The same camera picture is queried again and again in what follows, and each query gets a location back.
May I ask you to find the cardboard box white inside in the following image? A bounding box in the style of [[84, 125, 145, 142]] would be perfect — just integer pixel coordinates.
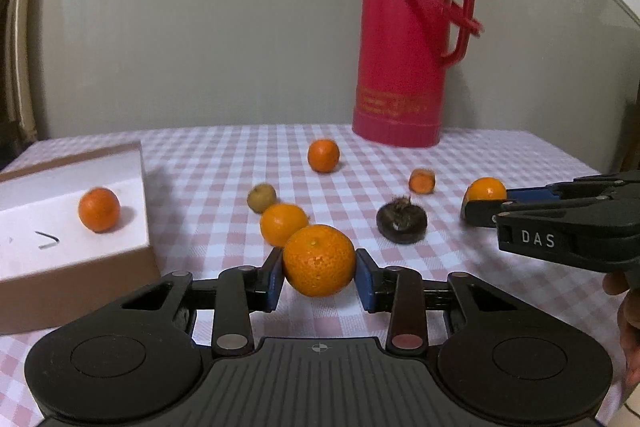
[[0, 141, 162, 336]]

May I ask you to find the person's right hand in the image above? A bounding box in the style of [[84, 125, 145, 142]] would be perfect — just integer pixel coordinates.
[[602, 271, 640, 387]]

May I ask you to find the small dark-patched orange fruit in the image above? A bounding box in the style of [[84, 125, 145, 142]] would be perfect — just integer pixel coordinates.
[[408, 168, 436, 194]]

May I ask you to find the pink checked tablecloth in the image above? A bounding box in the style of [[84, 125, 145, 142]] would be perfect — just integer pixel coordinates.
[[0, 124, 640, 427]]

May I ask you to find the dark purple mangosteen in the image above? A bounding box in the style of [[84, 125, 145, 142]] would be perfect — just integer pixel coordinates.
[[376, 196, 429, 245]]

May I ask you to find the beige striped curtain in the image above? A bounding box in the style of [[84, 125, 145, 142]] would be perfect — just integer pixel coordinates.
[[0, 0, 51, 172]]

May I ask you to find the large orange mandarin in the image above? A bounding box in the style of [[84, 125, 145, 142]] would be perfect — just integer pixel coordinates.
[[282, 224, 357, 299]]

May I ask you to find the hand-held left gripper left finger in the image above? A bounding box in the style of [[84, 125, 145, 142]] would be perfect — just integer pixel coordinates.
[[120, 248, 285, 356]]

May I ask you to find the red thermos flask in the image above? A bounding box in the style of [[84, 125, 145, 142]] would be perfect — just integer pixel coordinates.
[[351, 0, 485, 149]]

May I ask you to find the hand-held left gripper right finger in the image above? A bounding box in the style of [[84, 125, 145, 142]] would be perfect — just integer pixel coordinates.
[[355, 249, 521, 354]]

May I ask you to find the small brown round fruit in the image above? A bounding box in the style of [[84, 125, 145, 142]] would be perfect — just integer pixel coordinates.
[[247, 184, 277, 214]]

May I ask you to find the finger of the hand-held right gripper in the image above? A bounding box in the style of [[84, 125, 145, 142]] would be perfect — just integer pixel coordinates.
[[460, 197, 640, 228], [505, 171, 640, 204]]

